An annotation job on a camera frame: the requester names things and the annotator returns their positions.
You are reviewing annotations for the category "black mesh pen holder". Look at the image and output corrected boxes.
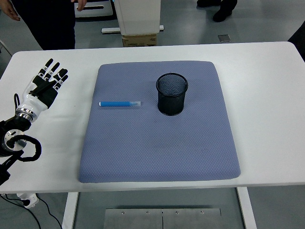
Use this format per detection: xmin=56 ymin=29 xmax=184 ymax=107
xmin=156 ymin=73 xmax=189 ymax=116

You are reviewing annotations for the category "black bulky object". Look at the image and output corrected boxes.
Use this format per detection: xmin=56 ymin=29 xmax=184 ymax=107
xmin=287 ymin=22 xmax=305 ymax=62

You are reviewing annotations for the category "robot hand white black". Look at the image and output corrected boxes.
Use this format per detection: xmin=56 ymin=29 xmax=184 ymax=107
xmin=18 ymin=58 xmax=69 ymax=115

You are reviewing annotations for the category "blue-grey textured mat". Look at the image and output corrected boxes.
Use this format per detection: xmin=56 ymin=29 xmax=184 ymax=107
xmin=78 ymin=61 xmax=241 ymax=184

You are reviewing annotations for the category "black floor cable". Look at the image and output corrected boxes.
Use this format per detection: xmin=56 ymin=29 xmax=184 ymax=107
xmin=38 ymin=198 xmax=64 ymax=229
xmin=0 ymin=193 xmax=41 ymax=229

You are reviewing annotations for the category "white pedestal base bar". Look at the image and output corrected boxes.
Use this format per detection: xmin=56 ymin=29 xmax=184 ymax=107
xmin=101 ymin=24 xmax=165 ymax=34

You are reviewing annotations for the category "white power strip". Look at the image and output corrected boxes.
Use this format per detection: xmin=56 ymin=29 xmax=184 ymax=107
xmin=16 ymin=193 xmax=40 ymax=210

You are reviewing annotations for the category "person with black shoes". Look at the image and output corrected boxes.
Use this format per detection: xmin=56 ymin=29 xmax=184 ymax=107
xmin=196 ymin=0 xmax=239 ymax=23

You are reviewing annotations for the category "person's left hand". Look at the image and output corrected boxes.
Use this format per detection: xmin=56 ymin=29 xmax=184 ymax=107
xmin=71 ymin=0 xmax=89 ymax=12

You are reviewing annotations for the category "person's right hand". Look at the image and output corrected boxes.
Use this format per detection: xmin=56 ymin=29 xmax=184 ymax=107
xmin=0 ymin=0 xmax=21 ymax=21

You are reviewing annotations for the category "brown cardboard box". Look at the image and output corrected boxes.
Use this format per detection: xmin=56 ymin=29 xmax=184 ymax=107
xmin=122 ymin=33 xmax=158 ymax=48

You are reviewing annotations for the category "white table leg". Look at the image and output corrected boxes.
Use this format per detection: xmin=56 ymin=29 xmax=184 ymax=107
xmin=236 ymin=187 xmax=257 ymax=229
xmin=61 ymin=192 xmax=79 ymax=229

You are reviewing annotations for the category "person in dark clothes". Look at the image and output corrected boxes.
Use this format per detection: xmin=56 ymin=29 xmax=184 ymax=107
xmin=13 ymin=0 xmax=76 ymax=51

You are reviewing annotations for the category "white boxy appliance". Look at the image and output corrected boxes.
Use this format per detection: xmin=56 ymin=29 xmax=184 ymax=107
xmin=75 ymin=0 xmax=115 ymax=19

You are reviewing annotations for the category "blue marker pen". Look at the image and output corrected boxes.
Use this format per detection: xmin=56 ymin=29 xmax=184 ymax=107
xmin=99 ymin=101 xmax=142 ymax=108

